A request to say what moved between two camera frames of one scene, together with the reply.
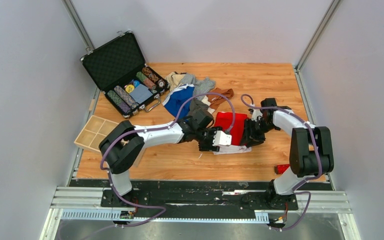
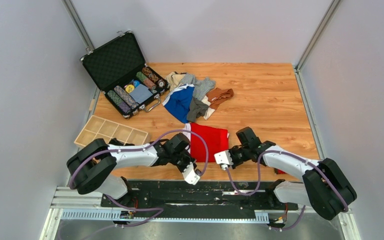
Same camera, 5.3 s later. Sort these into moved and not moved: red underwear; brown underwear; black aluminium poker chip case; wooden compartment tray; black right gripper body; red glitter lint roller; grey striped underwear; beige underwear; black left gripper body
Moved: black left gripper body; black right gripper body; red underwear
Not moved: black aluminium poker chip case; beige underwear; brown underwear; red glitter lint roller; wooden compartment tray; grey striped underwear
